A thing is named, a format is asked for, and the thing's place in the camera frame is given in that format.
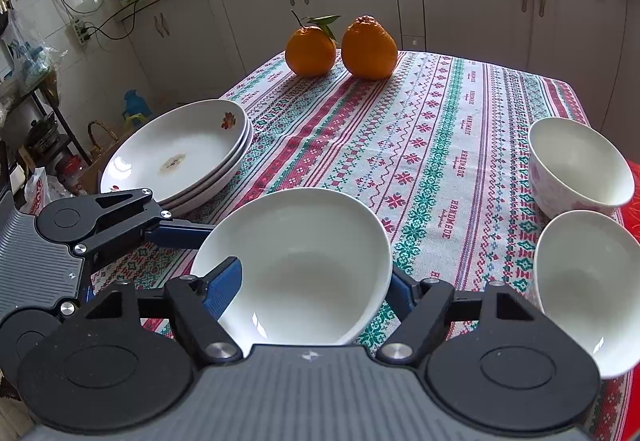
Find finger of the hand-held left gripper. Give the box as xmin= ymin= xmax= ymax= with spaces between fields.
xmin=72 ymin=188 xmax=217 ymax=267

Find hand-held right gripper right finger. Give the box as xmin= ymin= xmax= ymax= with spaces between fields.
xmin=376 ymin=265 xmax=547 ymax=366

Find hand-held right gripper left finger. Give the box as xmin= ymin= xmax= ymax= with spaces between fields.
xmin=75 ymin=257 xmax=244 ymax=367

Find white plate with flower print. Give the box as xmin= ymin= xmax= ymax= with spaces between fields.
xmin=150 ymin=118 xmax=252 ymax=210
xmin=100 ymin=99 xmax=249 ymax=202
xmin=162 ymin=131 xmax=254 ymax=218

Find white bowl with pink flowers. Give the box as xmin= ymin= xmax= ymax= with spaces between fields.
xmin=190 ymin=187 xmax=393 ymax=347
xmin=533 ymin=210 xmax=640 ymax=379
xmin=527 ymin=117 xmax=635 ymax=220

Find red and white plastic bag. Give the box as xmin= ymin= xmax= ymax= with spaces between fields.
xmin=25 ymin=168 xmax=66 ymax=216

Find woven basket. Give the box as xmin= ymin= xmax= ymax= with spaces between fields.
xmin=87 ymin=120 xmax=121 ymax=158

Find blue plastic jug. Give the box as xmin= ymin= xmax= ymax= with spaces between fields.
xmin=122 ymin=90 xmax=153 ymax=129

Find patterned red green tablecloth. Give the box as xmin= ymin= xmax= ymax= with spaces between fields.
xmin=85 ymin=50 xmax=640 ymax=432

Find clear plastic bag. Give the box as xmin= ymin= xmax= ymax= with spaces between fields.
xmin=0 ymin=11 xmax=66 ymax=86

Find orange with stem and leaf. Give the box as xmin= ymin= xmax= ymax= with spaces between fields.
xmin=285 ymin=11 xmax=342 ymax=78

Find orange without leaf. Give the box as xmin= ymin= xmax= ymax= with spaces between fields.
xmin=341 ymin=15 xmax=399 ymax=80

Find white kitchen cabinets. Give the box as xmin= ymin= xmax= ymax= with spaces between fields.
xmin=120 ymin=0 xmax=640 ymax=132

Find wall power socket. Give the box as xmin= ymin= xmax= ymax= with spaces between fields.
xmin=70 ymin=18 xmax=93 ymax=49

